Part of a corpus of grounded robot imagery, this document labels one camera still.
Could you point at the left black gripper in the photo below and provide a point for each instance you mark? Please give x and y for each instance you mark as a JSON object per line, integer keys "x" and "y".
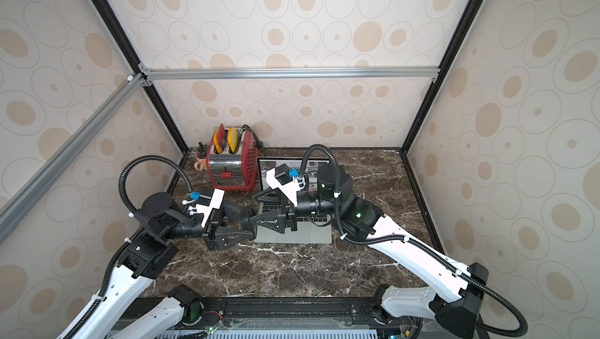
{"x": 214, "y": 234}

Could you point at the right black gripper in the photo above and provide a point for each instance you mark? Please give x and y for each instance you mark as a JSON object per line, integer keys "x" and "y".
{"x": 289, "y": 214}

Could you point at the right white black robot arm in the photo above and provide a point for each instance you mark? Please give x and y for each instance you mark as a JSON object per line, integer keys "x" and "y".
{"x": 456, "y": 295}

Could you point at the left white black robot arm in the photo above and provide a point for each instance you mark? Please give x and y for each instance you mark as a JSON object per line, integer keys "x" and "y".
{"x": 142, "y": 257}

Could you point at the silver open laptop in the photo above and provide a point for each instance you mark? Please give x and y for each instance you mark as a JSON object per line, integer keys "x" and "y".
{"x": 312, "y": 230}

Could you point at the red chrome toaster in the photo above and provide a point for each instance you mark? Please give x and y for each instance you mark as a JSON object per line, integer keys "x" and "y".
{"x": 235, "y": 172}

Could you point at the yellow toy toast slice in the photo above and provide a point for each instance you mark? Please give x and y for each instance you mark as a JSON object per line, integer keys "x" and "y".
{"x": 234, "y": 139}

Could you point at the red toy toast slice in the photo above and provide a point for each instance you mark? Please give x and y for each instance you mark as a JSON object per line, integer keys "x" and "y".
{"x": 219, "y": 140}

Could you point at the horizontal silver aluminium bar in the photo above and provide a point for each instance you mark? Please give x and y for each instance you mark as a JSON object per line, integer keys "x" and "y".
{"x": 290, "y": 73}

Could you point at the diagonal silver aluminium bar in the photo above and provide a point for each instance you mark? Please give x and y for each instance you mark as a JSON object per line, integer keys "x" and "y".
{"x": 27, "y": 197}

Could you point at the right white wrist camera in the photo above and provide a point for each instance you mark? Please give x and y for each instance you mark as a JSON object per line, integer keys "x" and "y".
{"x": 287, "y": 180}

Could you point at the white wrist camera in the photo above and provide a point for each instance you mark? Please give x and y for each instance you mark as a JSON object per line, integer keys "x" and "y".
{"x": 287, "y": 180}
{"x": 201, "y": 204}

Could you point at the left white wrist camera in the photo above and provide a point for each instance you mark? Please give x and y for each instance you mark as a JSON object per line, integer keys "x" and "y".
{"x": 201, "y": 204}

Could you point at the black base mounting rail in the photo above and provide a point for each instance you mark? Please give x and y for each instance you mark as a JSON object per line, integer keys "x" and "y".
{"x": 286, "y": 313}

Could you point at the left black frame post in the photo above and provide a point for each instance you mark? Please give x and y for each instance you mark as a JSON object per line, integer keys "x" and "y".
{"x": 124, "y": 45}

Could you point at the black frame post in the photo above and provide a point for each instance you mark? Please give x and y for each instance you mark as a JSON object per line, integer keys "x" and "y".
{"x": 459, "y": 35}
{"x": 124, "y": 45}

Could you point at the right black frame post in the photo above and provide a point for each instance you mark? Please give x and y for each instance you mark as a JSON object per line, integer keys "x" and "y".
{"x": 459, "y": 35}

